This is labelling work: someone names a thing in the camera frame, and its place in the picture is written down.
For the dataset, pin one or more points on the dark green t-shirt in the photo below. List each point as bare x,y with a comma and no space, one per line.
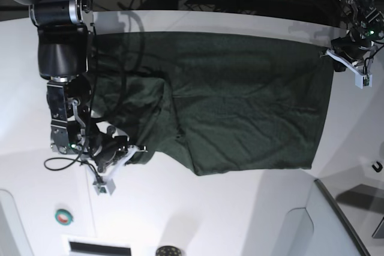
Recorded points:
215,103

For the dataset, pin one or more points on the black U-shaped hook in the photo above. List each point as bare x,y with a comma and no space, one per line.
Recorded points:
377,167

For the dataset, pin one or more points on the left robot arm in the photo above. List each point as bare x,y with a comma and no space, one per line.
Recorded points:
365,29

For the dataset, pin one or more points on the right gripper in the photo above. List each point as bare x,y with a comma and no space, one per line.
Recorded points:
108,147

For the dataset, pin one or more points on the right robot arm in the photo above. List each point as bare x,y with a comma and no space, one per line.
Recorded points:
66,42

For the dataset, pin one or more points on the green tape roll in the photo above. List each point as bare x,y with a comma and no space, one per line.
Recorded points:
63,217

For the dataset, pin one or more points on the grey metal tray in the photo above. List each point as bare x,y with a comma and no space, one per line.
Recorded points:
360,204

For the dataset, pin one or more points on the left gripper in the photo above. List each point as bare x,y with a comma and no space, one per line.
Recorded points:
348,49

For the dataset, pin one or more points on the black perforated round object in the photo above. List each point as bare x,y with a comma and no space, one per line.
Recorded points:
168,251

